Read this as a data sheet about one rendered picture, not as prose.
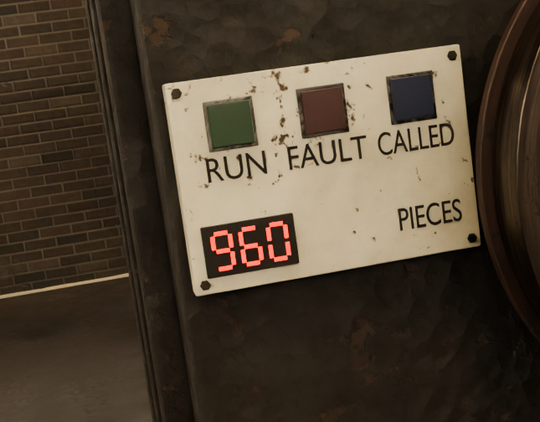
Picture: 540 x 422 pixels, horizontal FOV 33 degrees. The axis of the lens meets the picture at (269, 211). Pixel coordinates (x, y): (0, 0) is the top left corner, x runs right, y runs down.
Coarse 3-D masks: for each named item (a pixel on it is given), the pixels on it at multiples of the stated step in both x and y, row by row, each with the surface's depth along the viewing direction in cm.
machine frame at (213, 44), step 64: (128, 0) 84; (192, 0) 77; (256, 0) 78; (320, 0) 79; (384, 0) 80; (448, 0) 82; (512, 0) 83; (128, 64) 85; (192, 64) 78; (256, 64) 79; (128, 128) 85; (128, 192) 86; (128, 256) 129; (448, 256) 84; (192, 320) 80; (256, 320) 81; (320, 320) 82; (384, 320) 84; (448, 320) 85; (512, 320) 86; (192, 384) 85; (256, 384) 82; (320, 384) 83; (384, 384) 84; (448, 384) 86; (512, 384) 87
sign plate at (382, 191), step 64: (320, 64) 78; (384, 64) 79; (448, 64) 80; (192, 128) 76; (256, 128) 77; (384, 128) 80; (448, 128) 81; (192, 192) 77; (256, 192) 78; (320, 192) 79; (384, 192) 80; (448, 192) 81; (192, 256) 77; (256, 256) 78; (320, 256) 80; (384, 256) 81
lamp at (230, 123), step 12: (216, 108) 76; (228, 108) 76; (240, 108) 76; (216, 120) 76; (228, 120) 76; (240, 120) 77; (216, 132) 76; (228, 132) 76; (240, 132) 77; (252, 132) 77; (216, 144) 76; (228, 144) 77; (240, 144) 77
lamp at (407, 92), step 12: (396, 84) 79; (408, 84) 79; (420, 84) 79; (396, 96) 79; (408, 96) 79; (420, 96) 79; (432, 96) 80; (396, 108) 79; (408, 108) 79; (420, 108) 80; (432, 108) 80; (396, 120) 79
